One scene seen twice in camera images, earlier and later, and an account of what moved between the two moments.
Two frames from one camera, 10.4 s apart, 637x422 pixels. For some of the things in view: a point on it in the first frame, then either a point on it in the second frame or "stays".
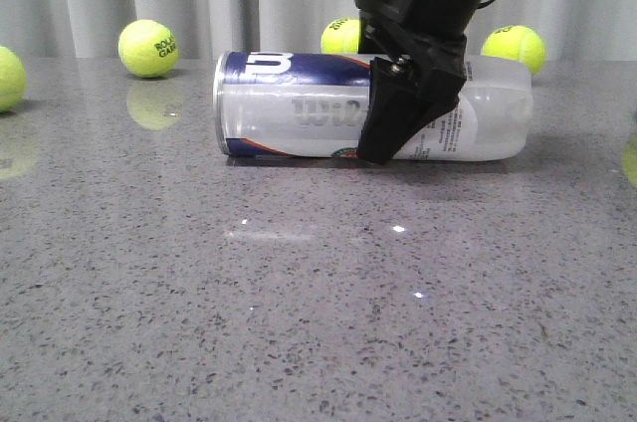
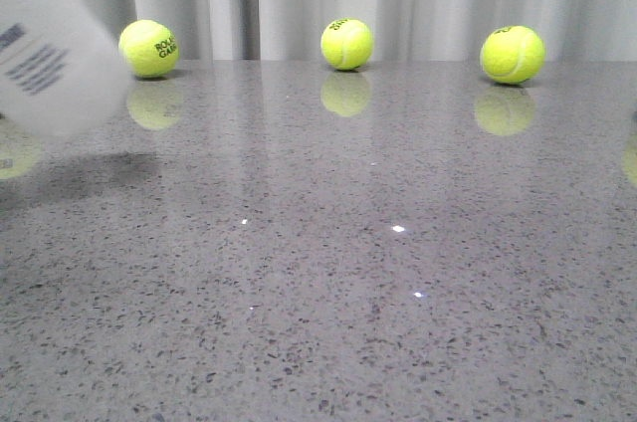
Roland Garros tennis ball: x=148 y=48 stays
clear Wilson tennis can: x=285 y=104 → x=64 y=68
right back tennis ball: x=519 y=43 stays
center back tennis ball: x=340 y=36 stays
